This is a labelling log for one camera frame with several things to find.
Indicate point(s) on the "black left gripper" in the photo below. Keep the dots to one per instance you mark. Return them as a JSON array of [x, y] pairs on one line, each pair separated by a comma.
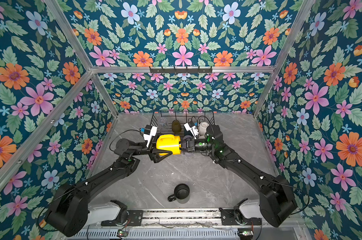
[[154, 157]]

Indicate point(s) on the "aluminium front rail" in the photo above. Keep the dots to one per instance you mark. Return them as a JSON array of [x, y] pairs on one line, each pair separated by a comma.
[[184, 218]]

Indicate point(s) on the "black hook rail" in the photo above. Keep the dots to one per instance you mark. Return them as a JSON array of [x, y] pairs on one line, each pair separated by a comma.
[[181, 70]]

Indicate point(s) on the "yellow mug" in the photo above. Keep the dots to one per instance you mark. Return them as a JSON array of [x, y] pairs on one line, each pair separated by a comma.
[[169, 143]]

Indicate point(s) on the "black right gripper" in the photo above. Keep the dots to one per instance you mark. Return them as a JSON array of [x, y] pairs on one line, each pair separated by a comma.
[[190, 146]]

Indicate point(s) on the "white faceted mug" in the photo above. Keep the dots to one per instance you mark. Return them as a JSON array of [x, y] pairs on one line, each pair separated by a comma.
[[203, 129]]

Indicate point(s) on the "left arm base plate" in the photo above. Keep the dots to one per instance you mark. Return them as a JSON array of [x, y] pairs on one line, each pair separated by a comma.
[[129, 218]]

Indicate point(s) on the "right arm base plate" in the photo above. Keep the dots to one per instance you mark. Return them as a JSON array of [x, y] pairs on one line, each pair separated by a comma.
[[231, 217]]

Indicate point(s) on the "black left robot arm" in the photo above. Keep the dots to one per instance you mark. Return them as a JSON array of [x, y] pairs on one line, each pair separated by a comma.
[[70, 209]]

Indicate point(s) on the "black mug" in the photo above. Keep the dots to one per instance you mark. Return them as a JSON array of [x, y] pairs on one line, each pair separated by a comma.
[[181, 194]]

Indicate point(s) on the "olive green glass cup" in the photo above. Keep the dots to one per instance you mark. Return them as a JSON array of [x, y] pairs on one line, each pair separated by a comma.
[[176, 127]]

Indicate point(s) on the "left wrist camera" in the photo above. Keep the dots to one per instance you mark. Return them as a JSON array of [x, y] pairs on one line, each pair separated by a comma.
[[149, 132]]

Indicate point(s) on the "black wire dish rack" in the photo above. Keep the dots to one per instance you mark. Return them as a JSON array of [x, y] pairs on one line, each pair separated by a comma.
[[182, 117]]

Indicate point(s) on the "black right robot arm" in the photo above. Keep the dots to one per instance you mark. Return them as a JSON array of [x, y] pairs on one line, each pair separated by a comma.
[[276, 200]]

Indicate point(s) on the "clear glass cup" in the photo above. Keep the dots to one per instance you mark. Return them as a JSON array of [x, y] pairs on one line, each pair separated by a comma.
[[163, 122]]

